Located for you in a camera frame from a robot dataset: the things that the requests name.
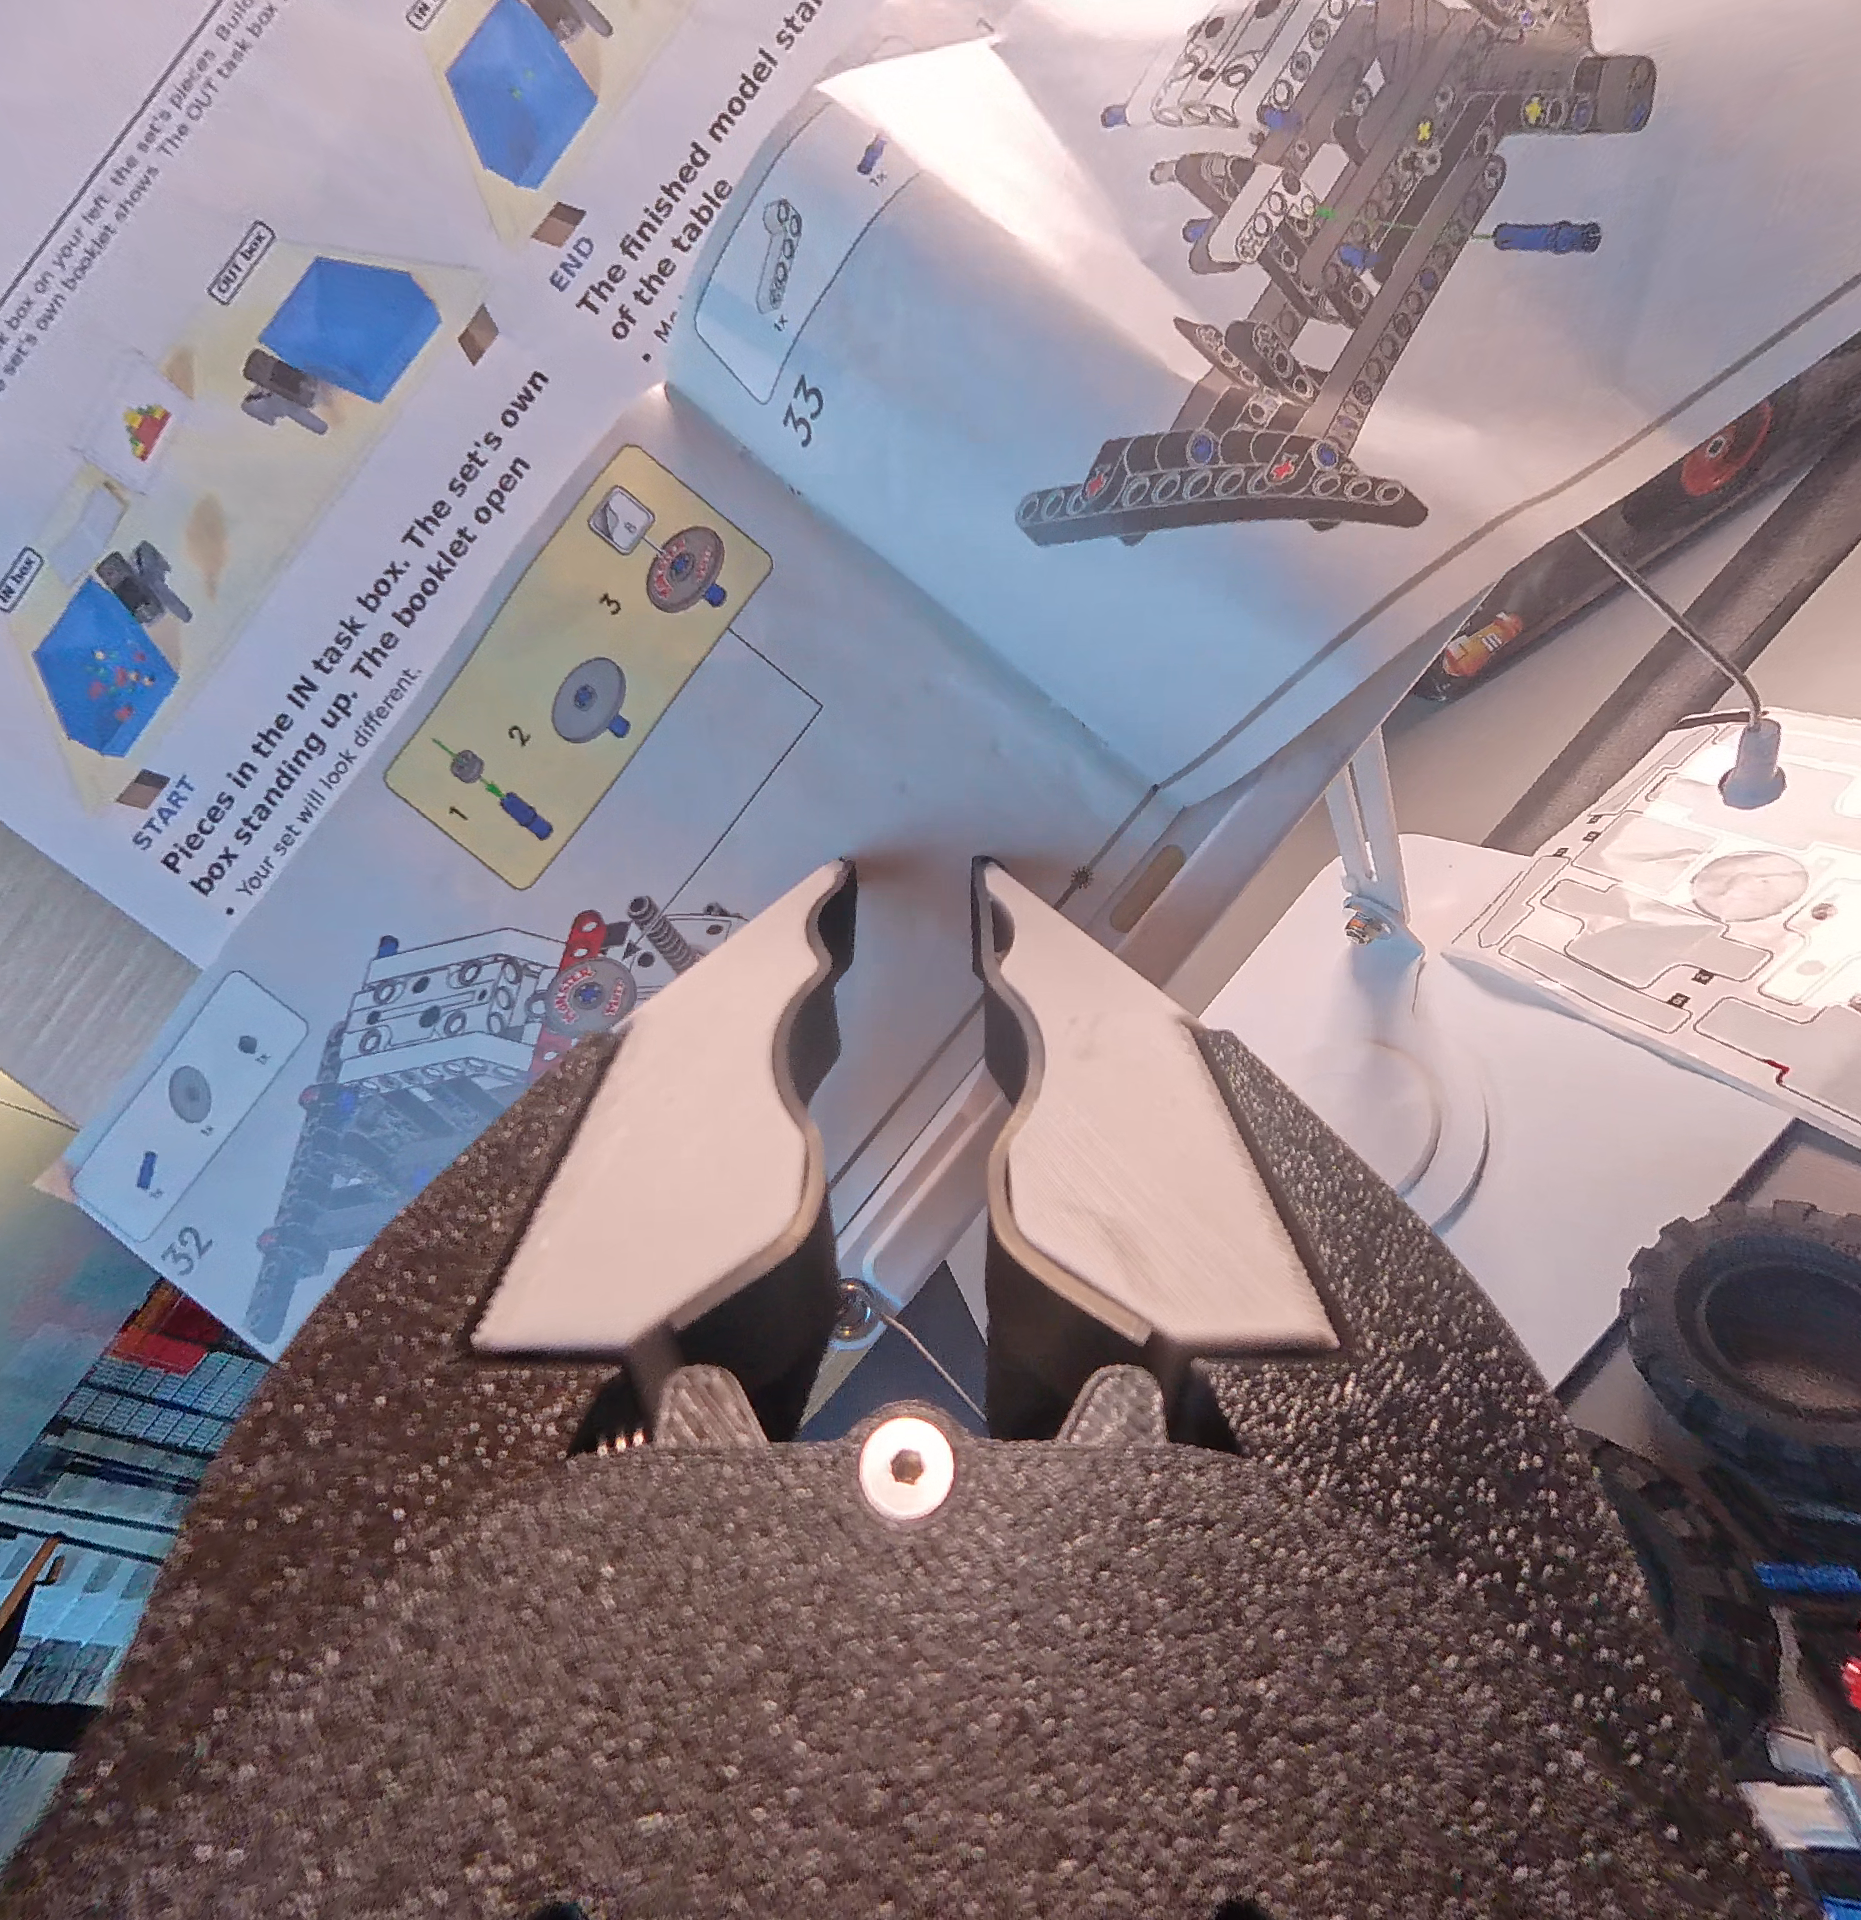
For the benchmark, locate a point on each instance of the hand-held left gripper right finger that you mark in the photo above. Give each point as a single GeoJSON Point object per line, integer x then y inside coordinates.
{"type": "Point", "coordinates": [1155, 1170]}

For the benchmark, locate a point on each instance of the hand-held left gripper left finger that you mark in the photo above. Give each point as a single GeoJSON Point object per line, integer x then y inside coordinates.
{"type": "Point", "coordinates": [676, 1170]}

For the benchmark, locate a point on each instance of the toy instruction booklet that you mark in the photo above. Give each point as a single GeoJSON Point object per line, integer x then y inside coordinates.
{"type": "Point", "coordinates": [990, 601]}

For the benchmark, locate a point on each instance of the pile of small toy pieces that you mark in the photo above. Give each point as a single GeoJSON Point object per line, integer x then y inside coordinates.
{"type": "Point", "coordinates": [1831, 1725]}

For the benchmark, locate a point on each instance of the white book stand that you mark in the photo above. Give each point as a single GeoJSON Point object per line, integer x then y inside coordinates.
{"type": "Point", "coordinates": [1320, 1021]}

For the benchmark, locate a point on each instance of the white sticker sheet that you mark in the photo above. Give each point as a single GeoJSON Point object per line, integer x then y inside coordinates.
{"type": "Point", "coordinates": [1695, 914]}

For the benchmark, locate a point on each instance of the black toy tire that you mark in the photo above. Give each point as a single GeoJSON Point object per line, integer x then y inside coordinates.
{"type": "Point", "coordinates": [1770, 1349]}
{"type": "Point", "coordinates": [1681, 1576]}

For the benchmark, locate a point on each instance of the toy truck set box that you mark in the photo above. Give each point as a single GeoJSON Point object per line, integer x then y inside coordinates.
{"type": "Point", "coordinates": [1621, 555]}

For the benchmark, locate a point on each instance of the printed instruction sheet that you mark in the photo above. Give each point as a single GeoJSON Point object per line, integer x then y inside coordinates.
{"type": "Point", "coordinates": [270, 299]}

